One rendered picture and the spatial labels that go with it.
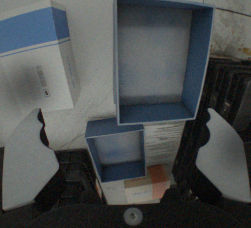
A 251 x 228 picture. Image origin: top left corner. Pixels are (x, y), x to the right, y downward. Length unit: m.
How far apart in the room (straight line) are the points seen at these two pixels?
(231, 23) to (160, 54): 1.17
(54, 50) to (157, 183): 0.50
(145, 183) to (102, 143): 0.21
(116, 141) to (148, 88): 0.22
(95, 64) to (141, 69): 0.12
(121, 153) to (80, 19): 0.41
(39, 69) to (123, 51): 0.16
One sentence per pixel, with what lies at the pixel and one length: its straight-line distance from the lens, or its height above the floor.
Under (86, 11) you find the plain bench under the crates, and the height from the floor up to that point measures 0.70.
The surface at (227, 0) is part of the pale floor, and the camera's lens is 1.40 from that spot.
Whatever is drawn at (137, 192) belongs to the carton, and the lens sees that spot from 0.58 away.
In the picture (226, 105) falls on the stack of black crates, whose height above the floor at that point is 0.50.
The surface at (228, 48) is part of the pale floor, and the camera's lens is 1.43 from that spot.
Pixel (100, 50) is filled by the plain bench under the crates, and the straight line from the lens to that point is 0.36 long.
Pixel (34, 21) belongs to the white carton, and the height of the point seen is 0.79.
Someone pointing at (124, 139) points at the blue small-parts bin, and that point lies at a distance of 0.47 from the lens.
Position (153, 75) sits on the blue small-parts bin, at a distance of 0.30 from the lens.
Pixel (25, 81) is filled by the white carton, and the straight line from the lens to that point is 0.32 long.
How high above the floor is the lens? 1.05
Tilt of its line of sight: 62 degrees down
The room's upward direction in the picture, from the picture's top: 167 degrees clockwise
